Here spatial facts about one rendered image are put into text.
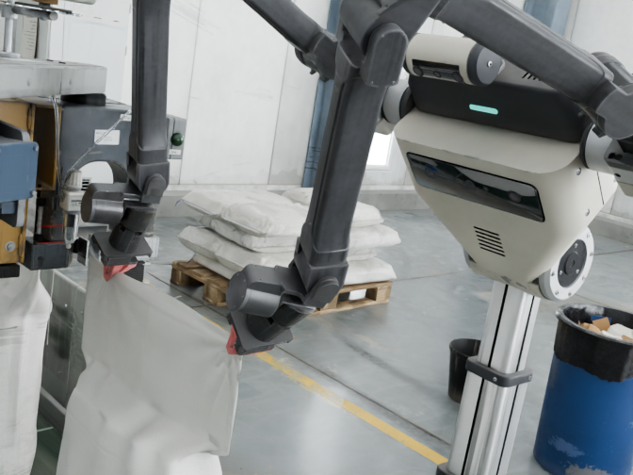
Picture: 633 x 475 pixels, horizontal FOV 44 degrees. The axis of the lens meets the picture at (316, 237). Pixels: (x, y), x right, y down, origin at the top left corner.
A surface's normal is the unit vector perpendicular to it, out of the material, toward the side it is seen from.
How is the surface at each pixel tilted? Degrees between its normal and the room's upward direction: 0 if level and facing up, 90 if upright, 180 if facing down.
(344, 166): 117
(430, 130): 40
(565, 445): 93
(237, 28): 90
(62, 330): 90
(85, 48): 90
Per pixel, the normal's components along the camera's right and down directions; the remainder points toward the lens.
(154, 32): 0.46, 0.46
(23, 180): 0.92, 0.22
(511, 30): 0.33, 0.62
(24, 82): 0.98, 0.18
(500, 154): -0.36, -0.71
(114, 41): 0.68, 0.27
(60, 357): -0.72, 0.04
